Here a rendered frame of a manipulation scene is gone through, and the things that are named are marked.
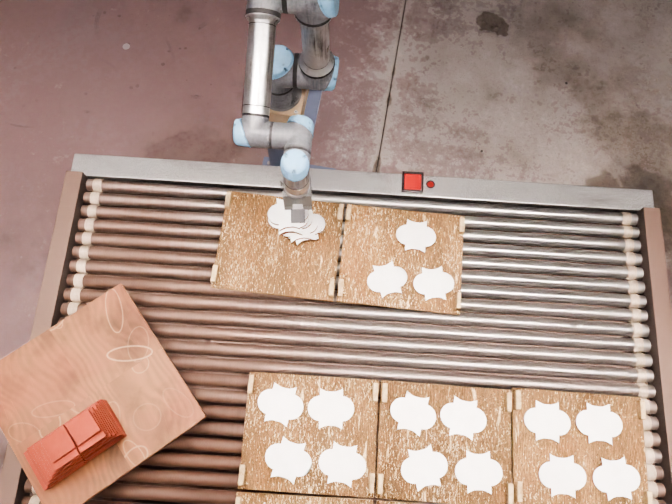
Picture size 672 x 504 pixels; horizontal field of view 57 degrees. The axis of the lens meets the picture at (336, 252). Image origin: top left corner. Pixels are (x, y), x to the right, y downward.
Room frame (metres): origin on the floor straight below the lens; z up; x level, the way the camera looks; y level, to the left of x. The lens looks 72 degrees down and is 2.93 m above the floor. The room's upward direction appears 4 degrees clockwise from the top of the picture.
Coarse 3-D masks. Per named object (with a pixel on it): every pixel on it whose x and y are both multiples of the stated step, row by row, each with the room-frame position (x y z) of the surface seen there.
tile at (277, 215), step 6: (276, 198) 0.81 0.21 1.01; (276, 204) 0.79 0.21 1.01; (282, 204) 0.79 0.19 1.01; (270, 210) 0.76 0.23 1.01; (276, 210) 0.76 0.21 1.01; (282, 210) 0.77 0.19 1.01; (288, 210) 0.77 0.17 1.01; (306, 210) 0.77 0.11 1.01; (270, 216) 0.74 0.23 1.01; (276, 216) 0.74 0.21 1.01; (282, 216) 0.74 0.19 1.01; (288, 216) 0.75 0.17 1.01; (306, 216) 0.75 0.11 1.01; (276, 222) 0.72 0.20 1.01; (282, 222) 0.72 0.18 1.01; (288, 222) 0.72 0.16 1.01; (282, 228) 0.70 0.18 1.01
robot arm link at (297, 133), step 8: (288, 120) 0.88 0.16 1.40; (296, 120) 0.87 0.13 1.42; (304, 120) 0.87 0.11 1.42; (272, 128) 0.84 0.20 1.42; (280, 128) 0.84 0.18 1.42; (288, 128) 0.84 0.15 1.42; (296, 128) 0.85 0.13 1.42; (304, 128) 0.85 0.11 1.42; (312, 128) 0.86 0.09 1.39; (272, 136) 0.82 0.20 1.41; (280, 136) 0.82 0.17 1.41; (288, 136) 0.82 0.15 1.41; (296, 136) 0.82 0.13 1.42; (304, 136) 0.83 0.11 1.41; (312, 136) 0.84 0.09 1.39; (272, 144) 0.81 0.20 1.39; (280, 144) 0.81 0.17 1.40; (288, 144) 0.80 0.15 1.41; (296, 144) 0.80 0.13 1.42; (304, 144) 0.80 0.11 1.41
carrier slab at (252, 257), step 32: (224, 224) 0.73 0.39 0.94; (256, 224) 0.74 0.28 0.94; (224, 256) 0.61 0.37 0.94; (256, 256) 0.62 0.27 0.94; (288, 256) 0.63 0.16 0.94; (320, 256) 0.64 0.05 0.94; (224, 288) 0.50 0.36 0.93; (256, 288) 0.51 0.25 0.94; (288, 288) 0.52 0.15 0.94; (320, 288) 0.52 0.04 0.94
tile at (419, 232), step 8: (408, 224) 0.77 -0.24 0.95; (416, 224) 0.77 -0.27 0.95; (424, 224) 0.77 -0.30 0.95; (400, 232) 0.74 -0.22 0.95; (408, 232) 0.74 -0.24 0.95; (416, 232) 0.74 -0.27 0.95; (424, 232) 0.74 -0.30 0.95; (432, 232) 0.75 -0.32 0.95; (400, 240) 0.71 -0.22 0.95; (408, 240) 0.71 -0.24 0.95; (416, 240) 0.71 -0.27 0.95; (424, 240) 0.71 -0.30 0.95; (432, 240) 0.72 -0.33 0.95; (408, 248) 0.68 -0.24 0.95; (416, 248) 0.68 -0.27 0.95; (424, 248) 0.69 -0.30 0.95
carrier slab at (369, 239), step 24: (360, 216) 0.79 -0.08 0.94; (384, 216) 0.80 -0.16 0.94; (408, 216) 0.80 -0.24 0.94; (432, 216) 0.81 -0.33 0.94; (456, 216) 0.81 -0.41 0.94; (360, 240) 0.70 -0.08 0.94; (384, 240) 0.71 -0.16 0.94; (456, 240) 0.73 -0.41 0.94; (360, 264) 0.62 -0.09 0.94; (384, 264) 0.62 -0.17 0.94; (408, 264) 0.63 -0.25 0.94; (432, 264) 0.63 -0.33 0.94; (456, 264) 0.64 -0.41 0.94; (360, 288) 0.53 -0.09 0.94; (408, 288) 0.55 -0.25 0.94; (456, 288) 0.56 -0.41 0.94; (456, 312) 0.47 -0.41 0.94
